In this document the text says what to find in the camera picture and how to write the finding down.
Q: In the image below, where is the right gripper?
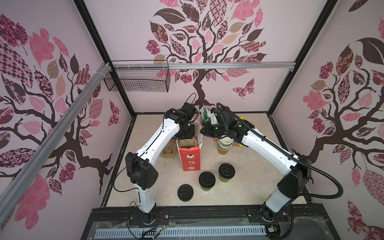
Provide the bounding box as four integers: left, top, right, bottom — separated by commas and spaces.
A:
198, 122, 227, 138

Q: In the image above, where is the brown cardboard cup carrier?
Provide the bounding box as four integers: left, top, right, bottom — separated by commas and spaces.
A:
160, 139, 178, 159
178, 138, 199, 149

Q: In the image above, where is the red white paper gift bag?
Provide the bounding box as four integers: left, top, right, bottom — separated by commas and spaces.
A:
176, 130, 203, 172

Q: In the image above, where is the black coffee cup lid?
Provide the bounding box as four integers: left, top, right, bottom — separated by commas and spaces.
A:
219, 163, 236, 179
199, 172, 216, 189
177, 184, 194, 202

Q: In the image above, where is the green paper coffee cup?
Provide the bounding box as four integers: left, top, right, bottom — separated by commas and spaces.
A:
219, 176, 231, 183
201, 187, 212, 192

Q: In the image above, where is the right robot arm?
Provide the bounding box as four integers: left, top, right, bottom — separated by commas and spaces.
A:
201, 107, 311, 218

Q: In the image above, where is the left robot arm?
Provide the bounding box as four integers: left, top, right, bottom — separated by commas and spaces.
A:
126, 103, 197, 214

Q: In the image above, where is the pink cup of straws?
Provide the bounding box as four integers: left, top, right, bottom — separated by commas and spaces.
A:
200, 107, 212, 126

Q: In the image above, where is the stack of green paper cups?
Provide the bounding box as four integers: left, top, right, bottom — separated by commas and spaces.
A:
218, 137, 234, 155

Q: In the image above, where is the aluminium crossbar back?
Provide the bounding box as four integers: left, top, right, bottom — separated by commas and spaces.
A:
112, 61, 296, 70

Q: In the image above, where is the aluminium bar left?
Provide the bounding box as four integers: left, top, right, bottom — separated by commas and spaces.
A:
1, 63, 112, 224

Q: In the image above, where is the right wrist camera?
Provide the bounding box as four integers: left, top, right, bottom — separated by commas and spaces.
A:
210, 113, 218, 125

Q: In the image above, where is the black wire basket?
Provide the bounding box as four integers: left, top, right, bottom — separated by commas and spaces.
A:
104, 60, 171, 93

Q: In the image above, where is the white slotted cable duct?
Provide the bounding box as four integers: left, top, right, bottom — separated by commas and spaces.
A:
93, 226, 267, 240

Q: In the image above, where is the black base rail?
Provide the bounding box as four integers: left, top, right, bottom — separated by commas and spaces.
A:
82, 204, 339, 240

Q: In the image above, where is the black corrugated cable hose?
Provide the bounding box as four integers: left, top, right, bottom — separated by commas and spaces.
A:
215, 102, 344, 199

